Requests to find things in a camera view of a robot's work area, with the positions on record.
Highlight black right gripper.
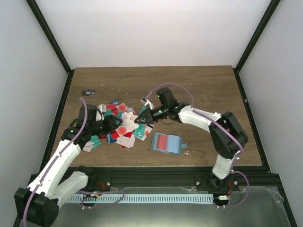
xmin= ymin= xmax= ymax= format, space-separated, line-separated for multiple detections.
xmin=135 ymin=105 xmax=169 ymax=125

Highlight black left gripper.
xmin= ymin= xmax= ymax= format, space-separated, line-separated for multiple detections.
xmin=90 ymin=115 xmax=123 ymax=137

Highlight white floral card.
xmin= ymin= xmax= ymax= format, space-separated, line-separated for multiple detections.
xmin=121 ymin=112 xmax=139 ymax=131

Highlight red white circle card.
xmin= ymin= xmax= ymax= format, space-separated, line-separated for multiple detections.
xmin=155 ymin=134 xmax=167 ymax=151

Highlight blue card holder wallet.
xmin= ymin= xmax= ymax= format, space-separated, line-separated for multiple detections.
xmin=151 ymin=132 xmax=188 ymax=155

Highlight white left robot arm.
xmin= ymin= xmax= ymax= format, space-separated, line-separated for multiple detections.
xmin=14 ymin=104 xmax=123 ymax=227

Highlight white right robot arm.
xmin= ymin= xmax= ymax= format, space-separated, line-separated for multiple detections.
xmin=134 ymin=87 xmax=248 ymax=191

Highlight black VIP card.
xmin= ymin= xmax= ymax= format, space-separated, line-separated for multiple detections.
xmin=81 ymin=89 xmax=96 ymax=96

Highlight light blue slotted strip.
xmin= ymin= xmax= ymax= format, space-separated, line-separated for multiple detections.
xmin=68 ymin=194 xmax=214 ymax=204

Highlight metal front plate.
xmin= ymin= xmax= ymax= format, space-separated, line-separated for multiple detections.
xmin=53 ymin=187 xmax=292 ymax=227

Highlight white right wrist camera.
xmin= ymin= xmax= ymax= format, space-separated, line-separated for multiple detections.
xmin=141 ymin=97 xmax=154 ymax=109

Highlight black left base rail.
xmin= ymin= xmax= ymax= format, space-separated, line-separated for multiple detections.
xmin=38 ymin=70 xmax=75 ymax=173

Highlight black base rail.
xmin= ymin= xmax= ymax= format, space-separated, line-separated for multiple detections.
xmin=38 ymin=70 xmax=75 ymax=173
xmin=233 ymin=68 xmax=271 ymax=173

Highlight black front mounting rail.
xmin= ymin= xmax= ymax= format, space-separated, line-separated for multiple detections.
xmin=30 ymin=166 xmax=280 ymax=192

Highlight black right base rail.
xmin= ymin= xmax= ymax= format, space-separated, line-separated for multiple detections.
xmin=233 ymin=68 xmax=271 ymax=173

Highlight black left frame post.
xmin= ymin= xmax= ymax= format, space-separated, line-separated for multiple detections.
xmin=26 ymin=0 xmax=72 ymax=74

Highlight black frame post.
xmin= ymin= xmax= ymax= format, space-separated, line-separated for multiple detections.
xmin=234 ymin=0 xmax=281 ymax=73
xmin=26 ymin=0 xmax=72 ymax=74

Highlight black right frame post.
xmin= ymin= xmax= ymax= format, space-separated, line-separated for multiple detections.
xmin=234 ymin=0 xmax=281 ymax=73

